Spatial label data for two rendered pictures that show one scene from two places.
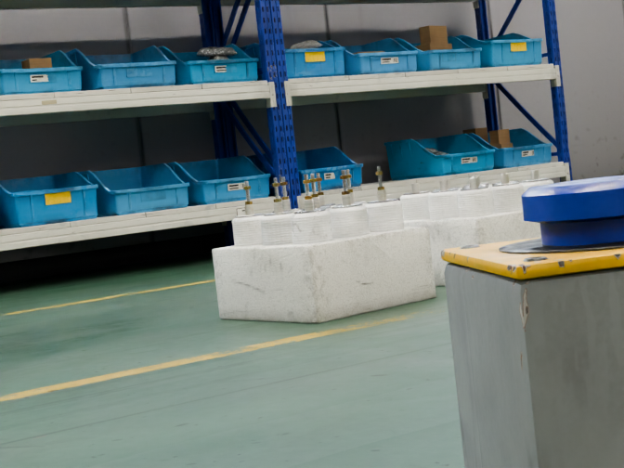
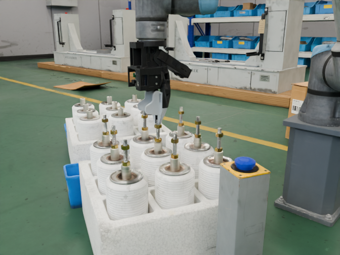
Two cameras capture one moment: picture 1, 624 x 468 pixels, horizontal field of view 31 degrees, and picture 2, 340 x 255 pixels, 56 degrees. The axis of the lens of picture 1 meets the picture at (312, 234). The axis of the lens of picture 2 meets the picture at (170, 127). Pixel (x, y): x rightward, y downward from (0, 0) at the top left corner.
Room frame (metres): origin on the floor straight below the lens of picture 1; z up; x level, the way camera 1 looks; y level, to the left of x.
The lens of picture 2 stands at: (0.57, 0.44, 0.57)
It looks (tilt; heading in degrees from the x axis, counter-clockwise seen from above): 17 degrees down; 255
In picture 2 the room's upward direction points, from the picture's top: straight up
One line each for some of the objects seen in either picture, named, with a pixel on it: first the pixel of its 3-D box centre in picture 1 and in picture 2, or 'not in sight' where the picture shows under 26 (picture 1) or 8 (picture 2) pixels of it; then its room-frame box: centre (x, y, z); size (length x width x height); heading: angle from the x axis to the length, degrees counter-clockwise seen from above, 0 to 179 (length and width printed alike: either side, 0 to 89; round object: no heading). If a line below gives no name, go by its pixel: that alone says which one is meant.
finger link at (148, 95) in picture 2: not in sight; (147, 105); (0.42, -0.36, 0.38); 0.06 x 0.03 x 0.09; 16
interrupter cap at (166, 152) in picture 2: not in sight; (158, 152); (0.40, -0.35, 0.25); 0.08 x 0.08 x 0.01
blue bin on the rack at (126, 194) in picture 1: (129, 189); not in sight; (5.13, 0.80, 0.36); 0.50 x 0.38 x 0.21; 34
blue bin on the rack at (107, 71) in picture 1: (117, 71); not in sight; (5.12, 0.78, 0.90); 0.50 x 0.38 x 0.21; 31
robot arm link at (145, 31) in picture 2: not in sight; (152, 31); (0.41, -0.35, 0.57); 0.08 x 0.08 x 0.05
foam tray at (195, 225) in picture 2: not in sight; (158, 205); (0.40, -0.35, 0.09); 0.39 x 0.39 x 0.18; 7
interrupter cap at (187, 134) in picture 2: not in sight; (180, 134); (0.29, -0.48, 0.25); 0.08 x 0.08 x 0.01
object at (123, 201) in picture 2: not in sight; (128, 212); (0.50, -0.22, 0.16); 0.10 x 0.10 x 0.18
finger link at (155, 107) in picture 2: not in sight; (155, 109); (0.41, -0.33, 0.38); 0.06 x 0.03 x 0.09; 16
